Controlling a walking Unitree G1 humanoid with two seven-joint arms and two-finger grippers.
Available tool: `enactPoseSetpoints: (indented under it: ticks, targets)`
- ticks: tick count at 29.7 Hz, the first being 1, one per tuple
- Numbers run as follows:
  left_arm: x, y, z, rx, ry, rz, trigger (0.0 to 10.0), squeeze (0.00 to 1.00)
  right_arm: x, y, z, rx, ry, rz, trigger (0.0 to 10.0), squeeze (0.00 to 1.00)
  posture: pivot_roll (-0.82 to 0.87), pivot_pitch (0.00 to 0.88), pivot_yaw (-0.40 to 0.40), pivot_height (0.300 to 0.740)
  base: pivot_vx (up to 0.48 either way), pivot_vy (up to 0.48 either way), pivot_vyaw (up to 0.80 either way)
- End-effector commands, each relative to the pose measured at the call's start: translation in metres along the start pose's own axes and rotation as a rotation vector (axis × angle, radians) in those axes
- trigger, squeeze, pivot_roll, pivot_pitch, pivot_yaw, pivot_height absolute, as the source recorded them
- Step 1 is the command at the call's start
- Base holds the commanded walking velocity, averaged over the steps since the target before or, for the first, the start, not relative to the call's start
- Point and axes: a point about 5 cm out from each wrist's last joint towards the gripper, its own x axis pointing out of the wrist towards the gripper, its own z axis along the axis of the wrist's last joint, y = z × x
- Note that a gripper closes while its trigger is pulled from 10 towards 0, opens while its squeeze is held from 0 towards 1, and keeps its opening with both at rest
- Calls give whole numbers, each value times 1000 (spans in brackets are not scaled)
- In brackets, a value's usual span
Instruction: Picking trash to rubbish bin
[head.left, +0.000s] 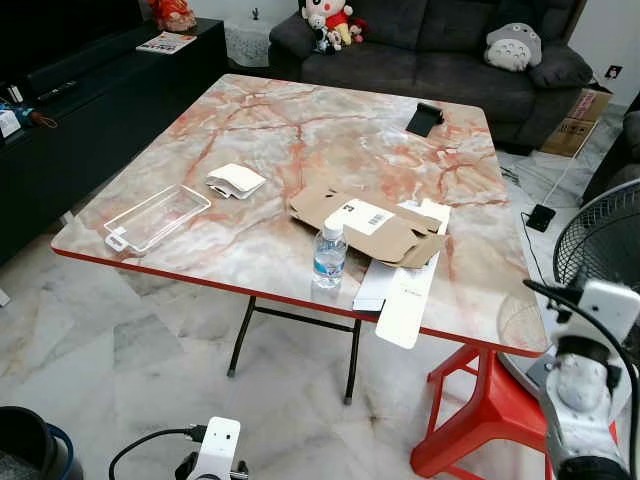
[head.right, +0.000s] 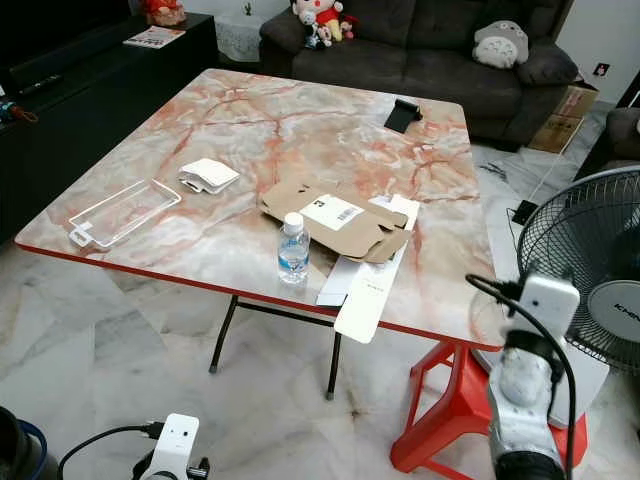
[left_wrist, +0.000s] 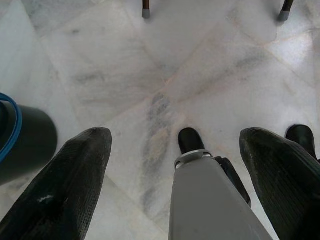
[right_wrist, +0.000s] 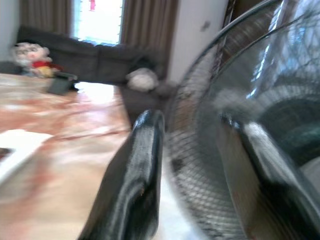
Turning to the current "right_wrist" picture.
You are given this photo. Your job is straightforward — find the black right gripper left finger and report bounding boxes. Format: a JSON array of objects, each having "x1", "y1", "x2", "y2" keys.
[{"x1": 77, "y1": 109, "x2": 166, "y2": 240}]

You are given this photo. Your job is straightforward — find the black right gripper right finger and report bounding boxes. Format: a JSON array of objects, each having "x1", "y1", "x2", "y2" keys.
[{"x1": 219, "y1": 111, "x2": 320, "y2": 240}]

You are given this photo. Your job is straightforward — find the black standing fan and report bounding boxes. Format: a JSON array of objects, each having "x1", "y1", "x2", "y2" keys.
[{"x1": 163, "y1": 0, "x2": 320, "y2": 240}]

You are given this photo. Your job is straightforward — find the dark grey sofa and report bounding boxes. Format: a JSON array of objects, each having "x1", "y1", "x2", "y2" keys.
[{"x1": 0, "y1": 26, "x2": 176, "y2": 123}]

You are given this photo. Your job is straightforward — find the dark green tablet stand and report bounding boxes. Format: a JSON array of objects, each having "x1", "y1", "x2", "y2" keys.
[{"x1": 47, "y1": 72, "x2": 79, "y2": 96}]

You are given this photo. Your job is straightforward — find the white paper sheet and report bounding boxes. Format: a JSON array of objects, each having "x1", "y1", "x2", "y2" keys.
[{"x1": 0, "y1": 129, "x2": 53, "y2": 187}]

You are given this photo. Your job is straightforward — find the brown curtain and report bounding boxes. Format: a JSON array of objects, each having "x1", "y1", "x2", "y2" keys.
[
  {"x1": 119, "y1": 0, "x2": 180, "y2": 55},
  {"x1": 19, "y1": 0, "x2": 75, "y2": 38}
]

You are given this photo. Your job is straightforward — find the cartoon boy plush doll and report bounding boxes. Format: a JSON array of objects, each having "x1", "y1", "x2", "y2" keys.
[{"x1": 11, "y1": 41, "x2": 62, "y2": 78}]

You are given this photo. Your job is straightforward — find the bright window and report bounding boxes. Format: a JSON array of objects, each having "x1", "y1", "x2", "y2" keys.
[{"x1": 71, "y1": 0, "x2": 125, "y2": 46}]

